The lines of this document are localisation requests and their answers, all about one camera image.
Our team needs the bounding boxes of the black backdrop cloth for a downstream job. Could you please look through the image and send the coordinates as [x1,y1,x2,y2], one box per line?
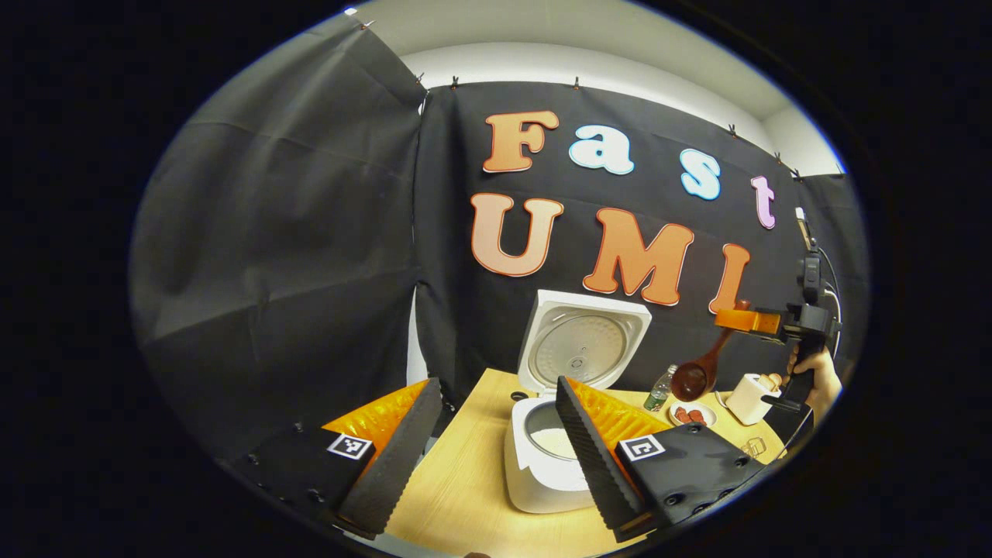
[130,12,869,466]

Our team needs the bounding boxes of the white rice cooker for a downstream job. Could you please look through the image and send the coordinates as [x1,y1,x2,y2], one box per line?
[504,289,653,515]

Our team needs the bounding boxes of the white toaster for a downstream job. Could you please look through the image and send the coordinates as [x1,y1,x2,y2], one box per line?
[725,373,784,426]

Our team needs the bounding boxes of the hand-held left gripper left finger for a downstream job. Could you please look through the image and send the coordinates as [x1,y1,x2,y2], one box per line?
[217,378,443,542]

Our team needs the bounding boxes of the clear plastic water bottle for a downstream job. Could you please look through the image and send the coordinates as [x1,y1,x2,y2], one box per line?
[643,364,679,412]

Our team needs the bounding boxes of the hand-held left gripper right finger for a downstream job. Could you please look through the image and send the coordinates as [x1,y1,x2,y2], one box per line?
[553,377,776,543]

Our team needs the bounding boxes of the brown wooden spoon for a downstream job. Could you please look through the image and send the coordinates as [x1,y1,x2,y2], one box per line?
[670,301,753,402]

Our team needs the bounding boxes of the white plate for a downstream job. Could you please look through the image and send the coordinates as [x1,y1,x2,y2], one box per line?
[668,401,718,427]

